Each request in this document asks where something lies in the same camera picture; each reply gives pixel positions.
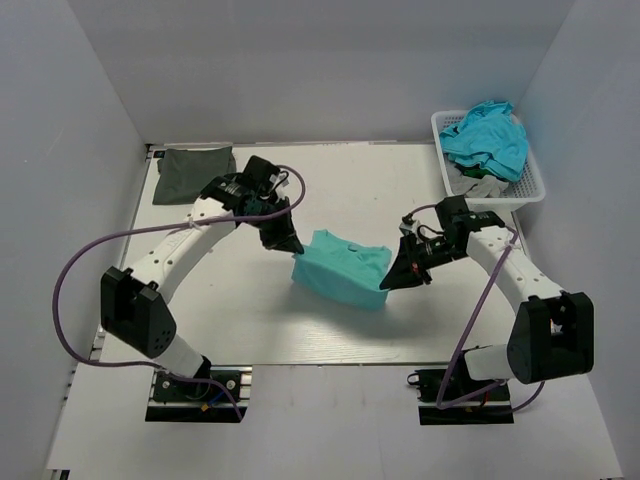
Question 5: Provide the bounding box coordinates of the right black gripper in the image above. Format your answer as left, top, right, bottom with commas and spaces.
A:
381, 231, 465, 292

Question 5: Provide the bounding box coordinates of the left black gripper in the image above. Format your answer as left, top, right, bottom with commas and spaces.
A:
244, 196, 303, 255

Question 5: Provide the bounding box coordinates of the teal green t-shirt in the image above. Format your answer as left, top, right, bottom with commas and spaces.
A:
291, 230, 392, 310

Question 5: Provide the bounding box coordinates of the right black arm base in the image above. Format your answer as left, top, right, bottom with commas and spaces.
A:
407, 368, 514, 426

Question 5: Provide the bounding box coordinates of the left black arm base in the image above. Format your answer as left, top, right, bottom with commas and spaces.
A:
145, 366, 252, 424

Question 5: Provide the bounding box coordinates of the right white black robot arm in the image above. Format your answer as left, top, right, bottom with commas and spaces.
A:
380, 196, 595, 399

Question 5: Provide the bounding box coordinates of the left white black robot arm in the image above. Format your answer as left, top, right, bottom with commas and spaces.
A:
100, 156, 304, 399

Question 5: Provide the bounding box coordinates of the grey white cloth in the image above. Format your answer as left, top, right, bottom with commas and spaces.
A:
445, 162, 509, 198

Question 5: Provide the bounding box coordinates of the dark green cloth in basket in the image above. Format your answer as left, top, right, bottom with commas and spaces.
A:
462, 169, 487, 179

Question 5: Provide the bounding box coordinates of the folded dark grey t-shirt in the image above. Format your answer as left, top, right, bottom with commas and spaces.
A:
152, 146, 236, 206

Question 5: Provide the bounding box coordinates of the white plastic basket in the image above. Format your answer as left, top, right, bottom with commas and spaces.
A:
431, 110, 546, 212

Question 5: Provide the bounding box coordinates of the light blue t-shirt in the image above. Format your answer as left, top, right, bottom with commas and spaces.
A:
438, 100, 529, 183

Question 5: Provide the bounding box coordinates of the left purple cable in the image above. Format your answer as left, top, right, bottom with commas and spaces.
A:
52, 164, 307, 421

